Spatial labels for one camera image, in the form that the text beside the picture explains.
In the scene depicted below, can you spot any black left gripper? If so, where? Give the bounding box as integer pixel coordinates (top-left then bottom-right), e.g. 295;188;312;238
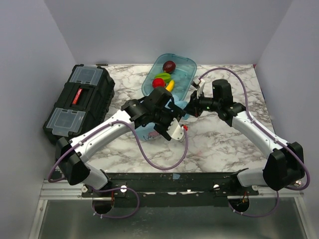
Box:
151;103;186;140

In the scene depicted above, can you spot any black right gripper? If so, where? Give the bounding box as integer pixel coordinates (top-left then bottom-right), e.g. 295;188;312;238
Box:
181;89;221;118

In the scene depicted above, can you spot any yellow fake banana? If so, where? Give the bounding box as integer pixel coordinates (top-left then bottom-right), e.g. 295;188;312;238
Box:
165;80;175;92

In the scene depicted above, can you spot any light blue plastic bag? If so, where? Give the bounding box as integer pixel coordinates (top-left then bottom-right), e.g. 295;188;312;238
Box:
135;95;187;141

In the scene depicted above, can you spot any red fake apple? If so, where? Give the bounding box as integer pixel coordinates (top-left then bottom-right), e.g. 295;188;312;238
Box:
152;78;166;89

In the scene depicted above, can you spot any teal transparent plastic tray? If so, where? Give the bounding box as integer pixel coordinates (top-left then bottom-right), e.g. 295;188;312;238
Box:
142;53;197;100

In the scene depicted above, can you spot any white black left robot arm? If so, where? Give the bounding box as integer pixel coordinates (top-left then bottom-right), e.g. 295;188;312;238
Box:
54;87;186;197

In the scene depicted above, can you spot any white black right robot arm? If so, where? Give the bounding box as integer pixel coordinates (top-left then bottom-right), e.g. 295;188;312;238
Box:
184;79;305;195

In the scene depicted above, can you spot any green fake starfruit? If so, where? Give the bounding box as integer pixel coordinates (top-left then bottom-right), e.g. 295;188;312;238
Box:
154;72;171;83

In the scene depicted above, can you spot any dark red fake fruit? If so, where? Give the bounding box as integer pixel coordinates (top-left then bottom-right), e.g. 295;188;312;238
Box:
162;61;176;74

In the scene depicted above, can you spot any black plastic toolbox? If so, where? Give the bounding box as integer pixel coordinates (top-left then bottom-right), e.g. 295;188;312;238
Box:
42;64;115;145

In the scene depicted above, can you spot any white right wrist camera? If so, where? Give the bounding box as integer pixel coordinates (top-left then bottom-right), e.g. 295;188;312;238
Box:
192;79;205;99

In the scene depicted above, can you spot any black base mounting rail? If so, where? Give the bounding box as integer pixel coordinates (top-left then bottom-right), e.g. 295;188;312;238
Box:
81;172;263;208

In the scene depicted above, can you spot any aluminium extrusion rail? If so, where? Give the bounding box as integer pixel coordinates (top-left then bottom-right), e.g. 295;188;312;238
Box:
38;180;87;201

